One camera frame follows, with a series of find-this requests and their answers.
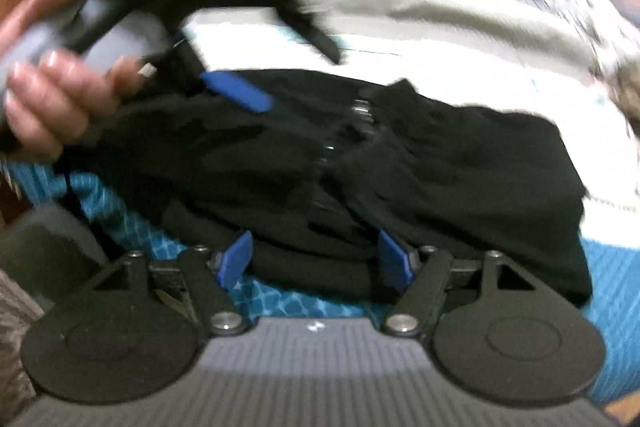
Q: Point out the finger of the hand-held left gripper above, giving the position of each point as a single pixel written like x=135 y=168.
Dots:
x=240 y=93
x=312 y=34

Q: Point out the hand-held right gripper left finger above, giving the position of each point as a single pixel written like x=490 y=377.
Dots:
x=235 y=259

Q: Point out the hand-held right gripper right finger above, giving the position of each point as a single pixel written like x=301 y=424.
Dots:
x=395 y=262

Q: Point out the black pants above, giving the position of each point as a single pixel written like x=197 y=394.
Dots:
x=450 y=182

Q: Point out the person's left hand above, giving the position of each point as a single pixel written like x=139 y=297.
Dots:
x=50 y=107

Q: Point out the patterned bed sheet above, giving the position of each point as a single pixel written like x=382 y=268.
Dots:
x=450 y=32

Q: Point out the olive crumpled cloth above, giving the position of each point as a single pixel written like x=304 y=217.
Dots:
x=630 y=92

